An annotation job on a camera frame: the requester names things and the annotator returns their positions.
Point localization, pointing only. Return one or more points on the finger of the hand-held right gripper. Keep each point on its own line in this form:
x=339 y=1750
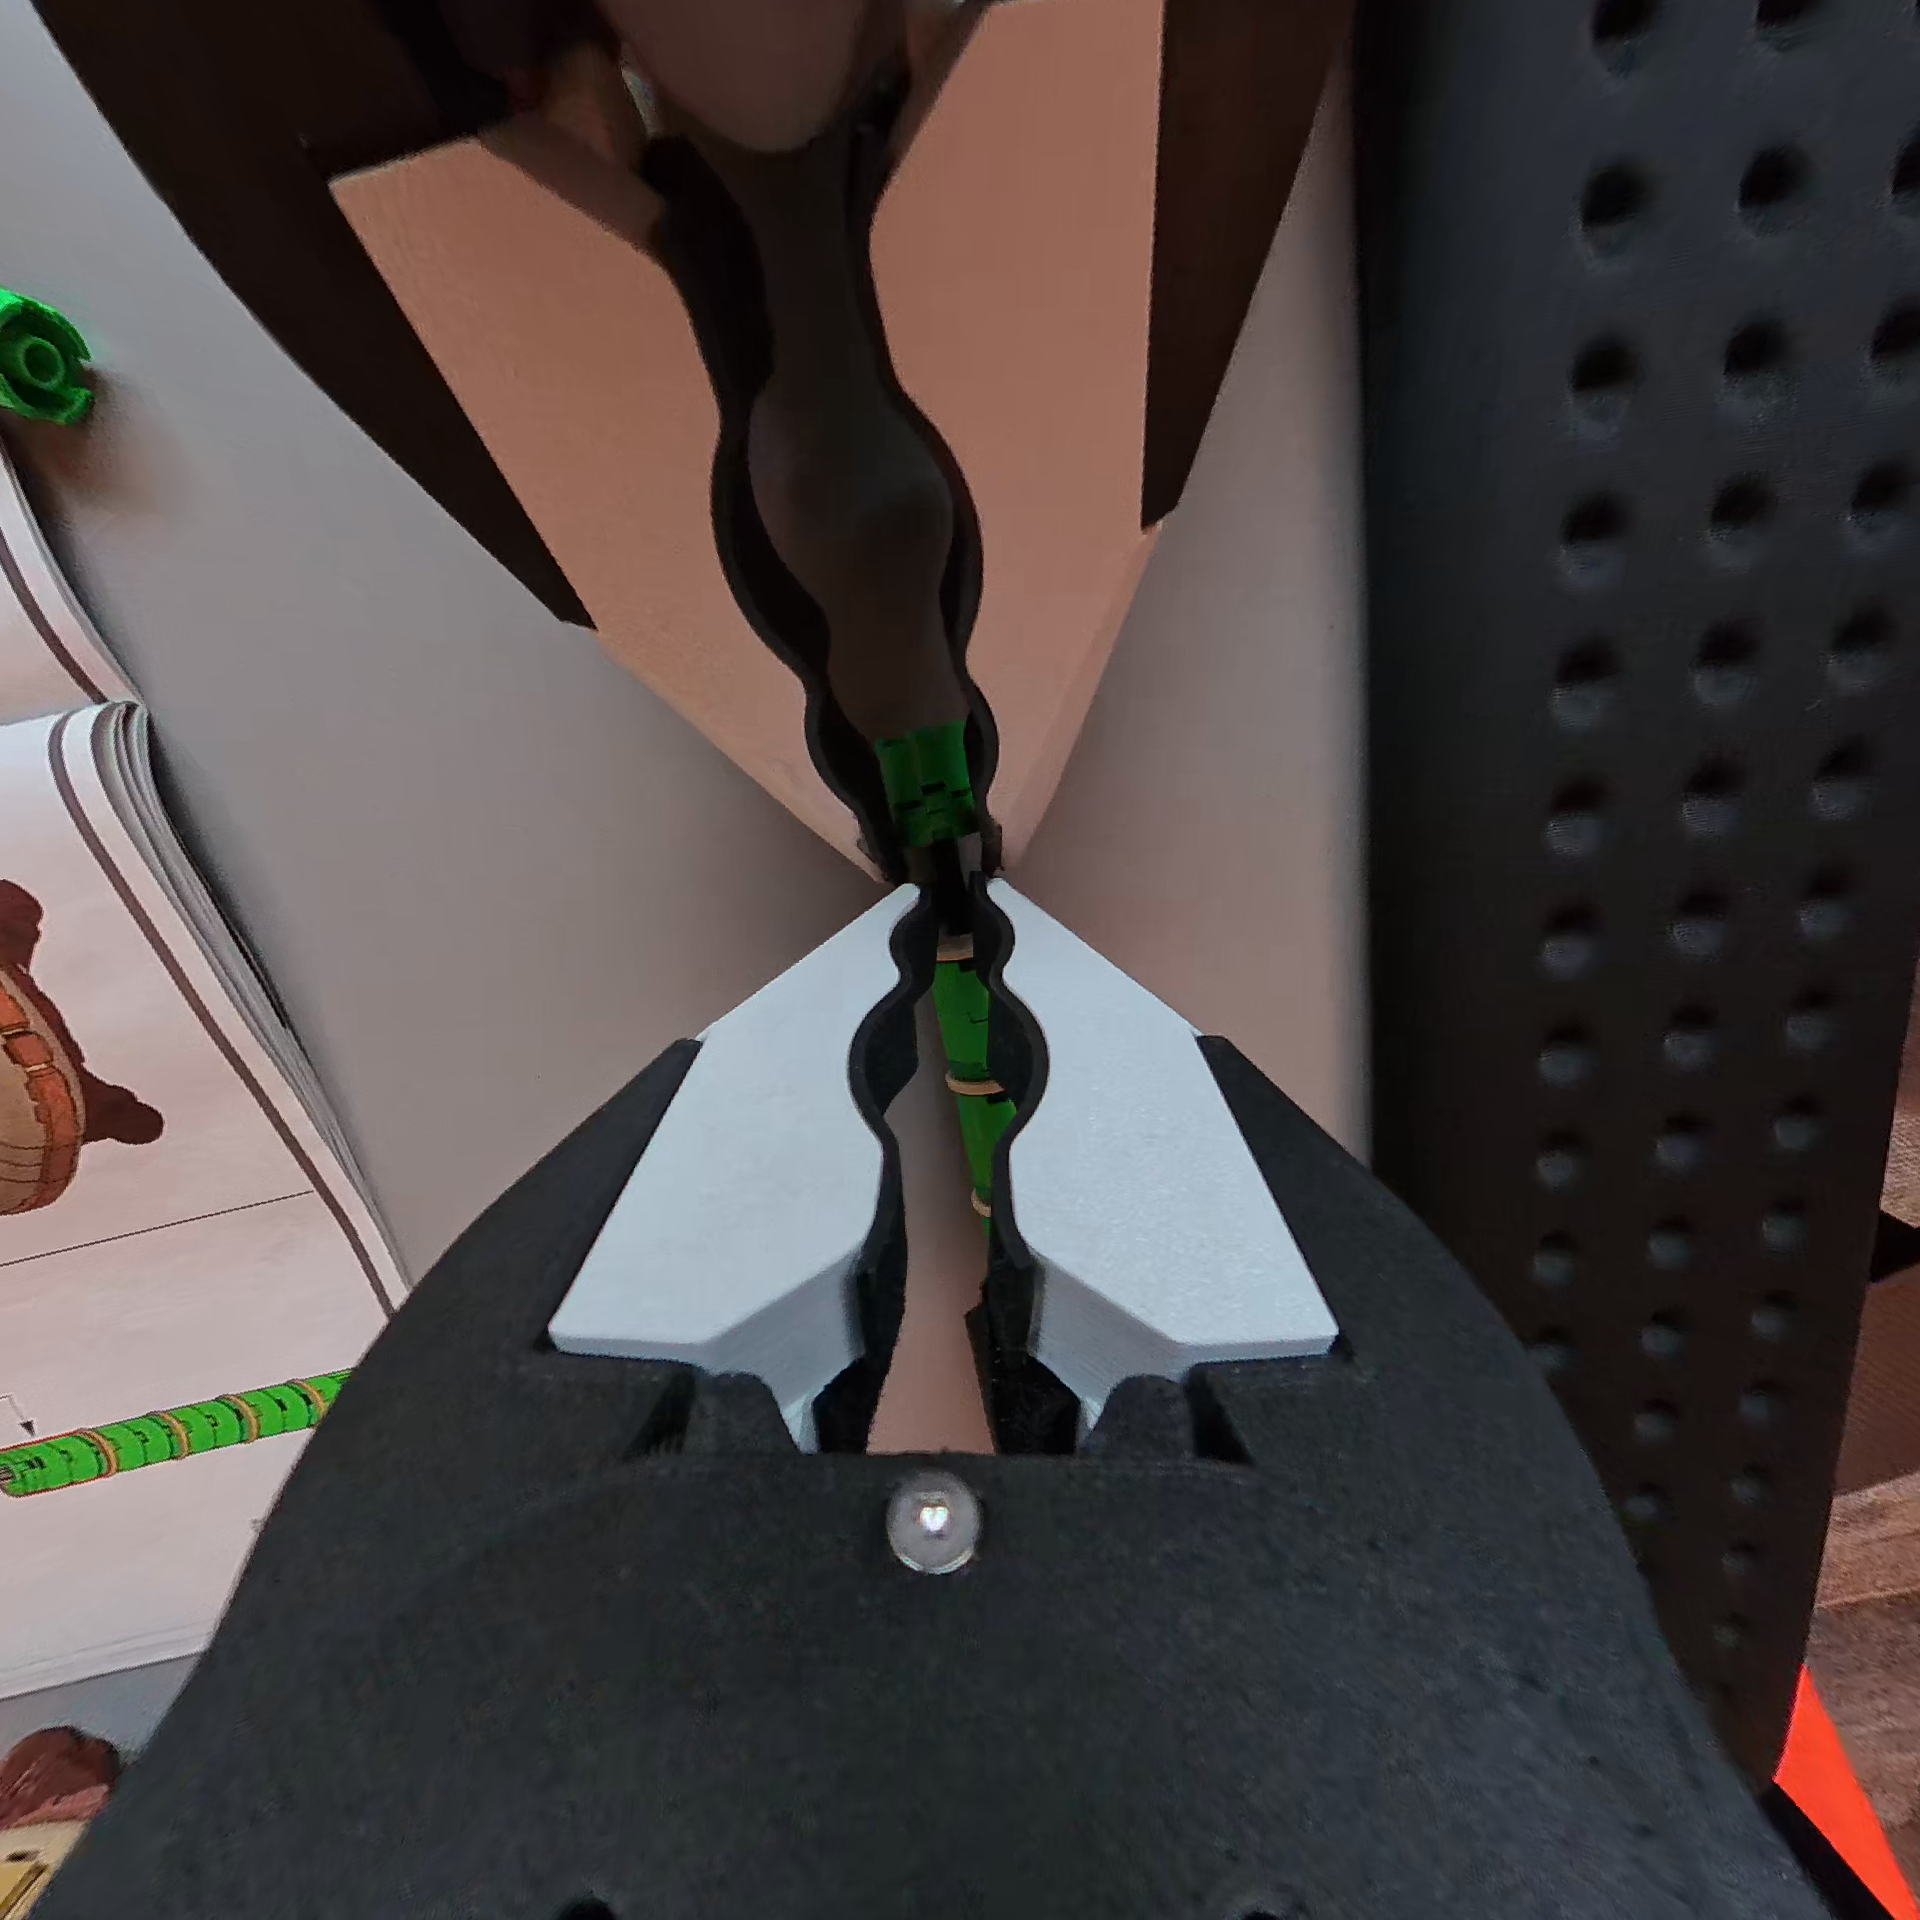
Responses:
x=1050 y=377
x=541 y=377

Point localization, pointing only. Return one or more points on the brown brick pot model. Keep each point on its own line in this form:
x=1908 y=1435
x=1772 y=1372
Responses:
x=53 y=1799

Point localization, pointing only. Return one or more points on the black perforated plastic panel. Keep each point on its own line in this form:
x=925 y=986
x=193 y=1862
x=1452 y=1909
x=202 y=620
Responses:
x=1651 y=751

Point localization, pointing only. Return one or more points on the green brick bamboo stalk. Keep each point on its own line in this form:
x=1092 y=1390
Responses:
x=972 y=1079

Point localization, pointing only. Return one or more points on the orange red object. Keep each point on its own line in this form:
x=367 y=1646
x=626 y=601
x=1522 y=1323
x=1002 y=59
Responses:
x=1839 y=1799

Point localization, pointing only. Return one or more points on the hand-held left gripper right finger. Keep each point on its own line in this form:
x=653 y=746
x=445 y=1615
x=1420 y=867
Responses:
x=1162 y=1186

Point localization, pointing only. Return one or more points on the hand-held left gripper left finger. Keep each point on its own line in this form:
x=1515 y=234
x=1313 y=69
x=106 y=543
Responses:
x=734 y=1186

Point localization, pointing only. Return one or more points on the brick model instruction booklet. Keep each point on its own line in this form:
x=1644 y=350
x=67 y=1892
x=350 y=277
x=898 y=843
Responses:
x=137 y=1201

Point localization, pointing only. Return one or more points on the small green round brick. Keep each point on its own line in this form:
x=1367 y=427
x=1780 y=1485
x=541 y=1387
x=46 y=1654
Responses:
x=37 y=354
x=922 y=796

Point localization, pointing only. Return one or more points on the grey desk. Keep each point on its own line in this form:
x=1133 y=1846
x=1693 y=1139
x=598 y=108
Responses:
x=377 y=827

